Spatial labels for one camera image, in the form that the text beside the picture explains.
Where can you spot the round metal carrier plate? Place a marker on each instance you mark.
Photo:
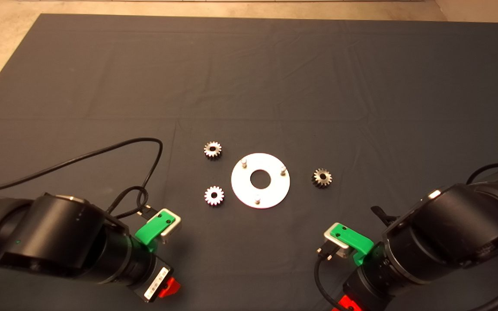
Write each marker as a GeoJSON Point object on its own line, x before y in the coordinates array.
{"type": "Point", "coordinates": [270, 194]}

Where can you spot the dark grey table cloth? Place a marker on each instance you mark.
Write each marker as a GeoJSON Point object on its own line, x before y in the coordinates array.
{"type": "Point", "coordinates": [249, 77]}

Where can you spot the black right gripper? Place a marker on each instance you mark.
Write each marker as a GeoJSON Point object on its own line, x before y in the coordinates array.
{"type": "Point", "coordinates": [368, 285]}

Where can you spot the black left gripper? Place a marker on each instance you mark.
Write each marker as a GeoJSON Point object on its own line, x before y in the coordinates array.
{"type": "Point", "coordinates": [154, 283]}

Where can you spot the green right camera mount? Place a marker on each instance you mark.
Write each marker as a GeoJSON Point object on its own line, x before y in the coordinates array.
{"type": "Point", "coordinates": [352, 237]}

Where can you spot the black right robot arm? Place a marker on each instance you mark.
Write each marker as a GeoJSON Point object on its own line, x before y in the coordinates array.
{"type": "Point", "coordinates": [448, 229]}

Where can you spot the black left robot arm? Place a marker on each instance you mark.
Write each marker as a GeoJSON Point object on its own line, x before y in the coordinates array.
{"type": "Point", "coordinates": [59, 233]}

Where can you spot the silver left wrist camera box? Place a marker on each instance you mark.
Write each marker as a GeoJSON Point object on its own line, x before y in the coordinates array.
{"type": "Point", "coordinates": [173, 228]}

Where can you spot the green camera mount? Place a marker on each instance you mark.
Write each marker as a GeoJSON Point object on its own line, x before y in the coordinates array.
{"type": "Point", "coordinates": [352, 237]}
{"type": "Point", "coordinates": [154, 226]}

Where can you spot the green left camera mount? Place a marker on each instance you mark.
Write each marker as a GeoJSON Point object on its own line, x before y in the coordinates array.
{"type": "Point", "coordinates": [154, 226]}

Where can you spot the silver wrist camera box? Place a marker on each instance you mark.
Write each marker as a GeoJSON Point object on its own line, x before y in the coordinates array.
{"type": "Point", "coordinates": [173, 228]}
{"type": "Point", "coordinates": [330, 236]}

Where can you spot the small steel planetary gear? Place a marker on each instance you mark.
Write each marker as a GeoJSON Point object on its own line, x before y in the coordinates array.
{"type": "Point", "coordinates": [322, 178]}
{"type": "Point", "coordinates": [214, 196]}
{"type": "Point", "coordinates": [212, 150]}

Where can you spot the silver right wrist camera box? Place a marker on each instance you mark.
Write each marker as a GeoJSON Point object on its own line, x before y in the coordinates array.
{"type": "Point", "coordinates": [330, 236]}

